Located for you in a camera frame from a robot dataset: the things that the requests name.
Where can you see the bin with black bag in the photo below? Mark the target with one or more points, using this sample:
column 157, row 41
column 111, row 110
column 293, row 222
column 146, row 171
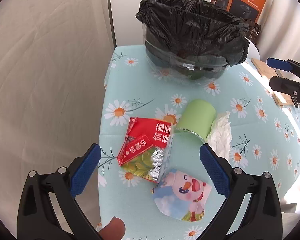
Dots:
column 190, row 30

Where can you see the white curtain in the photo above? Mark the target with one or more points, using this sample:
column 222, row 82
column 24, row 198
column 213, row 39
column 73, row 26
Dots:
column 285, row 17

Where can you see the green cup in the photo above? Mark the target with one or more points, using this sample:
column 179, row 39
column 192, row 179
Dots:
column 197, row 116

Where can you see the white chair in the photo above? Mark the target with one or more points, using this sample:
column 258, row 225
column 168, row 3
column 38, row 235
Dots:
column 253, row 50

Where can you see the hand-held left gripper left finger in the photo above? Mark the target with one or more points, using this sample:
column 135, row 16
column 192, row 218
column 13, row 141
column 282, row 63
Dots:
column 86, row 172

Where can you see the person's left hand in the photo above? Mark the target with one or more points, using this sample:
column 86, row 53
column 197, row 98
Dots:
column 113, row 228

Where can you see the beige cloth backdrop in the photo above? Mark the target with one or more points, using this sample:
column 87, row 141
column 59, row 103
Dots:
column 52, row 80

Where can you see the cartoon pig packet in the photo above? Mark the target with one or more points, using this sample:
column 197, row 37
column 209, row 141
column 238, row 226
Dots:
column 180, row 195

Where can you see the brown suede handbag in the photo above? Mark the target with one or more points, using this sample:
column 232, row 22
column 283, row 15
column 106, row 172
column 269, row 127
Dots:
column 255, row 31

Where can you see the orange cardboard box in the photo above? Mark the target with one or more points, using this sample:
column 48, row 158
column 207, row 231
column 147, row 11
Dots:
column 247, row 2

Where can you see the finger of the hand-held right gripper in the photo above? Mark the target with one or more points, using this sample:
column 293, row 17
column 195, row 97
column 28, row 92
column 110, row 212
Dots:
column 282, row 83
column 278, row 63

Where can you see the red snack wrapper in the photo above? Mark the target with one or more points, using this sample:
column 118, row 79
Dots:
column 145, row 135

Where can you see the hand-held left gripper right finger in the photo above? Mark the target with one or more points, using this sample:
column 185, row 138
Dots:
column 215, row 172

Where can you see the white tissue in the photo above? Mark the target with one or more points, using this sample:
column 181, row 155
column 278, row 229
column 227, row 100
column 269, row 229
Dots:
column 221, row 135

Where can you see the blue daisy tablecloth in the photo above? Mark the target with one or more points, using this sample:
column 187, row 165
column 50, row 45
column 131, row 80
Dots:
column 140, row 92

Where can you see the wooden cutting board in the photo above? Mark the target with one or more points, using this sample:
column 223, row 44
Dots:
column 262, row 67

